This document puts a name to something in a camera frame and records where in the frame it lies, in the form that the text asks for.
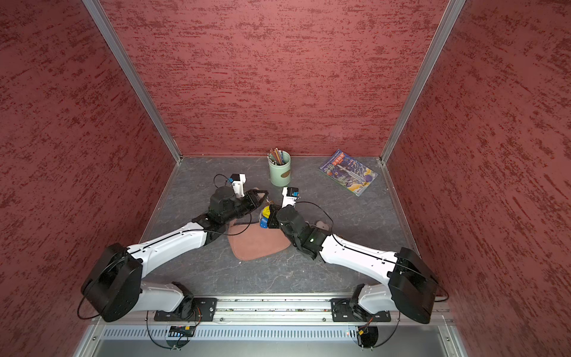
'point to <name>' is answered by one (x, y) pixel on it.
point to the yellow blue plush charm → (265, 213)
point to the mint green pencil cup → (280, 174)
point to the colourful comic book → (349, 172)
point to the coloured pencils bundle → (276, 157)
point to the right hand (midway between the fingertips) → (269, 211)
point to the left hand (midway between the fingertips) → (268, 196)
